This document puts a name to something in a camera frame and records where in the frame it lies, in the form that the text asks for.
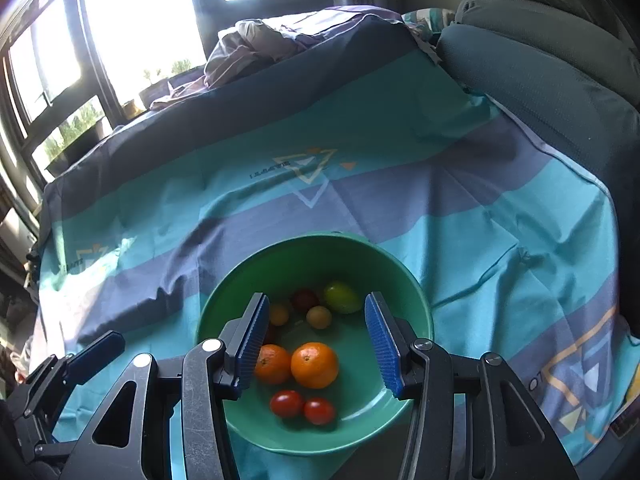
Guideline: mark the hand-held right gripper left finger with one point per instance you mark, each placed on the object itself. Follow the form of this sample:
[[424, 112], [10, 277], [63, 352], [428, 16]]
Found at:
[[252, 345]]

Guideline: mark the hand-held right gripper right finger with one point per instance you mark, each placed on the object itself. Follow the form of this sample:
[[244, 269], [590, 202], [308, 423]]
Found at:
[[382, 350]]

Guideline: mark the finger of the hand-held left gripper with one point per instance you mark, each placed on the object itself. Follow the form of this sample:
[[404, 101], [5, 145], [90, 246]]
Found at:
[[95, 352]]

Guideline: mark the red cherry tomato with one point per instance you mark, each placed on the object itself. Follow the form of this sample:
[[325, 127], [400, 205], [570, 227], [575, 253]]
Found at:
[[305, 299], [270, 335], [286, 403], [319, 410]]

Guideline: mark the green bowl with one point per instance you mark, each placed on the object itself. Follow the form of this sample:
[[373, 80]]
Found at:
[[360, 380]]

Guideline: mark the beige longan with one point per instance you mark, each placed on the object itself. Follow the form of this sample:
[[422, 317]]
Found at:
[[278, 314], [319, 317]]

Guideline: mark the green tomato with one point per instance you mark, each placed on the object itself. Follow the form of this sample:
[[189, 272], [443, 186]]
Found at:
[[342, 297]]

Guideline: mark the orange mandarin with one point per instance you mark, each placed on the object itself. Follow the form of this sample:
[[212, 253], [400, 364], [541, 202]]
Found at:
[[314, 365], [272, 364]]

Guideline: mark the black clamp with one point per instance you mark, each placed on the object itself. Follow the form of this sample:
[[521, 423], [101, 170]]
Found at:
[[32, 266]]

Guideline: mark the striped teal and grey blanket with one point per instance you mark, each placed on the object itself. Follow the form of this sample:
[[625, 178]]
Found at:
[[400, 200]]

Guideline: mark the long dark plant box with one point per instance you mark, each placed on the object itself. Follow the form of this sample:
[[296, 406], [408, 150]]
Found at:
[[75, 137]]

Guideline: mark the small potted plant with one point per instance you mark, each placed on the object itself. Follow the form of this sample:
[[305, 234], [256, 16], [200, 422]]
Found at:
[[152, 89]]

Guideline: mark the crumpled pale clothes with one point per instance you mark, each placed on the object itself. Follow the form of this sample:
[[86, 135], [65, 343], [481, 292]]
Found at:
[[240, 55]]

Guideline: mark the dark framed window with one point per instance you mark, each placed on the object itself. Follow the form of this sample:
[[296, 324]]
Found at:
[[100, 50]]

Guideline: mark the patterned teal pillow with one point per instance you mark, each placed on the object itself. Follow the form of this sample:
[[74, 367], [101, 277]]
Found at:
[[425, 22]]

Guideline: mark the purple cloth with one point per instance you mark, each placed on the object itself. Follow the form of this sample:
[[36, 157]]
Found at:
[[330, 17]]

